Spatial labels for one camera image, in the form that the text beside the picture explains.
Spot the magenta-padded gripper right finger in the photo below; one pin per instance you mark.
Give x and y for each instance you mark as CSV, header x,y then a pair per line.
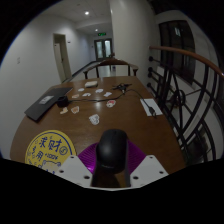
x,y
148,168

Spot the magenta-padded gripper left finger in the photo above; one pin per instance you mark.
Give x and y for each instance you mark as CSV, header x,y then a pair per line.
x,y
75,170

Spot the black computer mouse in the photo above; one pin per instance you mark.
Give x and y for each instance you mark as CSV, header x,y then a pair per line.
x,y
112,150

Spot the round yellow printed mouse pad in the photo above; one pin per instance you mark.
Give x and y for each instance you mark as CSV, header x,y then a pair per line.
x,y
48,150

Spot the pale beige sticker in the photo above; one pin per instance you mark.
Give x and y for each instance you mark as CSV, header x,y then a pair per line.
x,y
64,110

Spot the orange and white sticker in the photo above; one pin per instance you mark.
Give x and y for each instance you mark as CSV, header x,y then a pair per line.
x,y
75,109

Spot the white paper sheet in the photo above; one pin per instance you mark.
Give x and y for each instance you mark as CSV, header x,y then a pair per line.
x,y
150,106

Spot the small black round cup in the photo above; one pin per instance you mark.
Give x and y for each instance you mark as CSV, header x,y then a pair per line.
x,y
62,101

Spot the small orange white sticker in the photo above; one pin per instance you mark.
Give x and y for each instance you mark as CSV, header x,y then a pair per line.
x,y
75,96

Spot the black closed laptop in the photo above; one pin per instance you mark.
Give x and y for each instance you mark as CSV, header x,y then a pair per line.
x,y
46,101

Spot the red and white sticker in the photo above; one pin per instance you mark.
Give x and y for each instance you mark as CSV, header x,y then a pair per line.
x,y
111,103

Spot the black railing with wooden handrail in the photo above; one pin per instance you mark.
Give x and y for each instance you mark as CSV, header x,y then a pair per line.
x,y
186,100

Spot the small white flat box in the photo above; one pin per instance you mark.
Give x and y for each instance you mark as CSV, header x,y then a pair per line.
x,y
91,84

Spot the white side door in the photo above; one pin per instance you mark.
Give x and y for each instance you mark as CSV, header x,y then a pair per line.
x,y
61,60

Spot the dark wooden armchair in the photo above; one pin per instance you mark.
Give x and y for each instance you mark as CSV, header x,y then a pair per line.
x,y
111,62

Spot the glazed double door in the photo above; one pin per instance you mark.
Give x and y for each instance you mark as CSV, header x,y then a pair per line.
x,y
103,49

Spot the dark framed window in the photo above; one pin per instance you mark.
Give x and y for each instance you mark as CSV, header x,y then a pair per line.
x,y
176,46

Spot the green exit sign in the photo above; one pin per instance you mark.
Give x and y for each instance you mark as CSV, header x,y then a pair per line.
x,y
102,34

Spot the recessed ceiling lights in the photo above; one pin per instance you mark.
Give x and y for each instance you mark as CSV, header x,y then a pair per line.
x,y
86,13

